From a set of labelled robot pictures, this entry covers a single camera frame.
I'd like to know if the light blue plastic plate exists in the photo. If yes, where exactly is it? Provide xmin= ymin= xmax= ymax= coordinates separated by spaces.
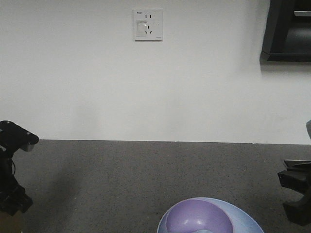
xmin=156 ymin=197 xmax=265 ymax=233

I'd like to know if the white wall power socket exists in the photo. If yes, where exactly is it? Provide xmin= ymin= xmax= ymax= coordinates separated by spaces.
xmin=132 ymin=8 xmax=163 ymax=41

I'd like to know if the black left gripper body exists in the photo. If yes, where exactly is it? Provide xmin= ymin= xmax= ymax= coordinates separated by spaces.
xmin=0 ymin=157 xmax=34 ymax=216

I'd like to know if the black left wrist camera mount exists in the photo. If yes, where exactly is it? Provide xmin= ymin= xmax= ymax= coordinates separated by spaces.
xmin=0 ymin=120 xmax=39 ymax=157

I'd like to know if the brown paper cup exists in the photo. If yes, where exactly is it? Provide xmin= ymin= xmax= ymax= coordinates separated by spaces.
xmin=0 ymin=211 xmax=24 ymax=233

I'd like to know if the purple plastic bowl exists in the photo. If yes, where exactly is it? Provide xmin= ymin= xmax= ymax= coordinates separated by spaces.
xmin=157 ymin=199 xmax=234 ymax=233

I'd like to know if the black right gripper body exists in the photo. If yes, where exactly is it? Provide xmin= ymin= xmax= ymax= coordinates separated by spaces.
xmin=278 ymin=160 xmax=311 ymax=226

